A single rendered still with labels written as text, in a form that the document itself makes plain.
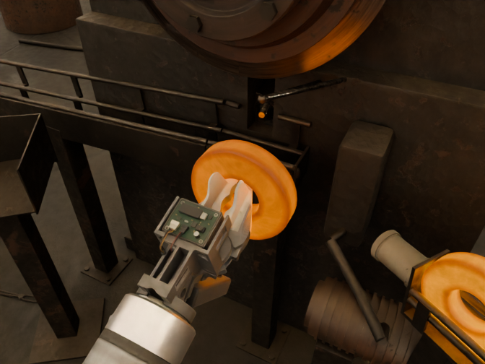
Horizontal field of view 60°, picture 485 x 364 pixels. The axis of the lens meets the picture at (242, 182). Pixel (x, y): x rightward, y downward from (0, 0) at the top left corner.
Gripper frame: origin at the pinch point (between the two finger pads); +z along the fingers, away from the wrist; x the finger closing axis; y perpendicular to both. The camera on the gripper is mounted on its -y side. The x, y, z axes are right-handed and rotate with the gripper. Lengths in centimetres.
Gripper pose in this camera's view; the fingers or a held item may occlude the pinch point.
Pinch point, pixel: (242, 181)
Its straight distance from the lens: 58.4
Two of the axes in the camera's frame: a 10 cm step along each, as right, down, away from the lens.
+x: -8.9, -3.0, 3.3
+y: -1.2, -5.6, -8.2
